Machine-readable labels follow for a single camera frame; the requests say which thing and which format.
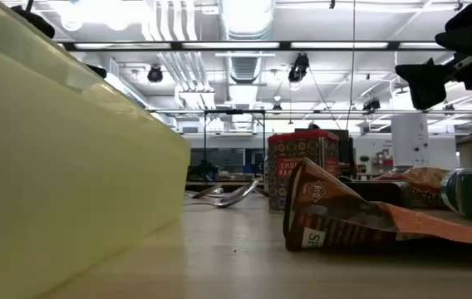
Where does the orange ramen noodle packet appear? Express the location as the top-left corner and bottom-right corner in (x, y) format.
(372, 165), (453, 210)

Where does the orange handle spoon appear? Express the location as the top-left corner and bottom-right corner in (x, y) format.
(184, 179), (260, 208)

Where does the pink box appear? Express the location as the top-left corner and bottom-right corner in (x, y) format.
(267, 129), (341, 215)

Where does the orange taco seasoning packet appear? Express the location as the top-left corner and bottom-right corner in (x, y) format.
(282, 156), (472, 252)

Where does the black ceiling lamp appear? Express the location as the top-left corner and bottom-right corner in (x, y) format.
(362, 97), (382, 112)
(288, 52), (311, 84)
(146, 65), (165, 83)

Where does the white square column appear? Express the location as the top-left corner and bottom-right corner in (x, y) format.
(391, 112), (430, 168)

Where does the yellow plastic bin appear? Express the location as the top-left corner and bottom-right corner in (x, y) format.
(0, 0), (191, 299)

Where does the black monitor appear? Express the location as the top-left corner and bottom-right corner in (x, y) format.
(338, 129), (354, 175)

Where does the black framed linear light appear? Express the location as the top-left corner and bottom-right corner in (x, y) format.
(59, 40), (455, 52)

